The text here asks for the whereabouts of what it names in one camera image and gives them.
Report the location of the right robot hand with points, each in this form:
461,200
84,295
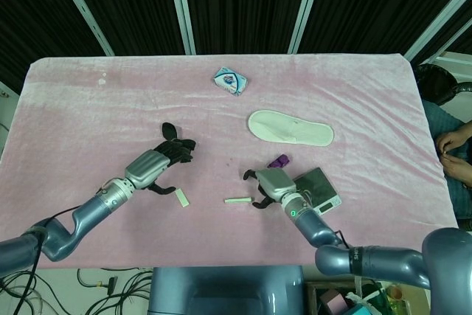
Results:
274,184

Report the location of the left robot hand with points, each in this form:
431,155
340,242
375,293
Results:
145,169

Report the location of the bystander bare hand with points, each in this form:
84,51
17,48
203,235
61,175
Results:
457,139
461,169

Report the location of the white stick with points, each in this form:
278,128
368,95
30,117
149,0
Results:
237,200

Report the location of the small white block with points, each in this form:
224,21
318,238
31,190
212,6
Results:
182,198

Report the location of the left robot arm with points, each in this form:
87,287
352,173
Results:
92,210

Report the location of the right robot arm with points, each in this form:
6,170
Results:
313,226

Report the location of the purple toy block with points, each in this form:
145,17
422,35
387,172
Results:
280,161

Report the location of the bystander blue jeans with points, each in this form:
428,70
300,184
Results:
439,117

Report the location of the silver digital kitchen scale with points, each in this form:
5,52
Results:
317,182

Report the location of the white disposable slipper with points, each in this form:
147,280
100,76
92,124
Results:
280,125

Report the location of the black office chair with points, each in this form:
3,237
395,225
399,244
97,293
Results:
435,82

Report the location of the pink plush table cloth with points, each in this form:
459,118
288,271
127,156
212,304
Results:
236,237

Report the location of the blue white tissue packet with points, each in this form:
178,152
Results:
230,80

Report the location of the brown cardboard box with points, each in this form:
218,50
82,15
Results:
313,293

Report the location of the black power plug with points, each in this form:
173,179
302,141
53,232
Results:
111,284

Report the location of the blue grey robot torso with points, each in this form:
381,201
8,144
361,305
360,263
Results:
221,293

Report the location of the small pink box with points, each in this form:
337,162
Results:
332,304

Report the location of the green snack package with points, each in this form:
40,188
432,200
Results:
391,291

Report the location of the teal packet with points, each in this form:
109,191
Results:
359,309

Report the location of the black pleated curtain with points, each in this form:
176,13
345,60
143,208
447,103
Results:
140,5

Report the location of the white metal frame post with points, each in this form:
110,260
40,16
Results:
85,5
180,5
442,20
306,5

